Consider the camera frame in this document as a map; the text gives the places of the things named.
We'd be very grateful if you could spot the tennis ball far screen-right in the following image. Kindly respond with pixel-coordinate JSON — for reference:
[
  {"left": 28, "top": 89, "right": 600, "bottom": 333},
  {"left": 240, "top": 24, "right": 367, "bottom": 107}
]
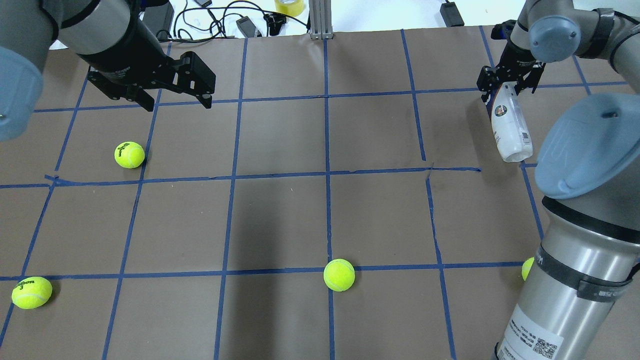
[{"left": 11, "top": 276, "right": 53, "bottom": 310}]

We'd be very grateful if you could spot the tennis ball near screen-right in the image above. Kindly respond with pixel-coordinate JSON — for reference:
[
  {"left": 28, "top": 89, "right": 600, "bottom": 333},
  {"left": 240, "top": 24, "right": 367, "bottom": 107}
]
[{"left": 114, "top": 141, "right": 146, "bottom": 169}]

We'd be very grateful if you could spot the tennis ball centre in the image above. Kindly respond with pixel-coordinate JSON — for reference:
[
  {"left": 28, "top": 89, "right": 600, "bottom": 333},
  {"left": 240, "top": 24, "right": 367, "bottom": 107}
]
[{"left": 323, "top": 259, "right": 355, "bottom": 292}]

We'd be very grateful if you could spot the yellow tape roll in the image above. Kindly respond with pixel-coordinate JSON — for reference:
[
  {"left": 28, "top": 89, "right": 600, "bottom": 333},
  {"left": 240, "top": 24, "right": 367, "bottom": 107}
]
[{"left": 274, "top": 0, "right": 306, "bottom": 18}]

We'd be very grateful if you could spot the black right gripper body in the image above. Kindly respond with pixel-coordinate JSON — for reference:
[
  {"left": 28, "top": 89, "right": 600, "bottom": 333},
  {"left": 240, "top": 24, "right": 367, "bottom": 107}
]
[{"left": 490, "top": 20, "right": 542, "bottom": 84}]

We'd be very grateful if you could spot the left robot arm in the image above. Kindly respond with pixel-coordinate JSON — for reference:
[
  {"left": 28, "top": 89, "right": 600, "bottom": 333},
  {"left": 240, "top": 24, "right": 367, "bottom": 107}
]
[{"left": 0, "top": 0, "right": 217, "bottom": 141}]

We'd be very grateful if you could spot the black power brick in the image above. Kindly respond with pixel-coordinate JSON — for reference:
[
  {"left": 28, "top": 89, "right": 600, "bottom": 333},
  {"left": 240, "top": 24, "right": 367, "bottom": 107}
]
[{"left": 139, "top": 0, "right": 174, "bottom": 43}]

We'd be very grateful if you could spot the tennis ball far screen-left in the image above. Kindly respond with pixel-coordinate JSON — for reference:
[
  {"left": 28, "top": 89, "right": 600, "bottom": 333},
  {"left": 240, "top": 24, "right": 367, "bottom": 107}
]
[{"left": 520, "top": 257, "right": 535, "bottom": 281}]

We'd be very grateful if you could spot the white tennis ball can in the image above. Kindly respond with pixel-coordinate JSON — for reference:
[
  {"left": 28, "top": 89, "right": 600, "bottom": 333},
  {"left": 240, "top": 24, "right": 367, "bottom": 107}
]
[{"left": 489, "top": 81, "right": 534, "bottom": 163}]

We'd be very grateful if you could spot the aluminium profile post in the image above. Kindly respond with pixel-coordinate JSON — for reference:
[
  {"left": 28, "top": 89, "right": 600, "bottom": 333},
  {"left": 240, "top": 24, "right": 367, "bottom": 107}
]
[{"left": 308, "top": 0, "right": 334, "bottom": 40}]

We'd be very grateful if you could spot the black power adapter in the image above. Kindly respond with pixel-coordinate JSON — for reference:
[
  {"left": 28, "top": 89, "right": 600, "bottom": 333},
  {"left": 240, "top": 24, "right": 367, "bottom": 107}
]
[{"left": 439, "top": 0, "right": 466, "bottom": 28}]

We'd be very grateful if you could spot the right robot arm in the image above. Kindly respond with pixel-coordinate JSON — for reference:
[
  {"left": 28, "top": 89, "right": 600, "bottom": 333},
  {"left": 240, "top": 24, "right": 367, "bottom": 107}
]
[{"left": 477, "top": 0, "right": 640, "bottom": 360}]

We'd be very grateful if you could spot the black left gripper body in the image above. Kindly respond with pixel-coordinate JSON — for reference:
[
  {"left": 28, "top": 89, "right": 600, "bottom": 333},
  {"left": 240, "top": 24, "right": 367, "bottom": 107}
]
[{"left": 87, "top": 38, "right": 171, "bottom": 100}]

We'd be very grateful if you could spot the tennis ball screen-right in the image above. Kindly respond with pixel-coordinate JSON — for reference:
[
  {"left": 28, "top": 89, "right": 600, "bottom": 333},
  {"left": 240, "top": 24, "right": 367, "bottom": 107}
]
[
  {"left": 114, "top": 141, "right": 146, "bottom": 169},
  {"left": 11, "top": 276, "right": 53, "bottom": 310}
]

